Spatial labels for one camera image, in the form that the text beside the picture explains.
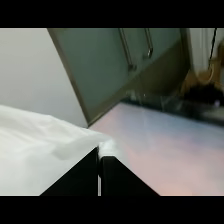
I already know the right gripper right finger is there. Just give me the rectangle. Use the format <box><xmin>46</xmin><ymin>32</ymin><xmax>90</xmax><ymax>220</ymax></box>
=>
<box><xmin>100</xmin><ymin>155</ymin><xmax>160</xmax><ymax>197</ymax></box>

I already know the white T-shirt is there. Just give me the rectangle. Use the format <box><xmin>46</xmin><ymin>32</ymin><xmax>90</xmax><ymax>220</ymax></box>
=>
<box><xmin>0</xmin><ymin>104</ymin><xmax>118</xmax><ymax>197</ymax></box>

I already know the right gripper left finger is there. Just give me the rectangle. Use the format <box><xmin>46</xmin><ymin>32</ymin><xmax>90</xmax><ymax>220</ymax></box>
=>
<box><xmin>40</xmin><ymin>146</ymin><xmax>100</xmax><ymax>197</ymax></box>

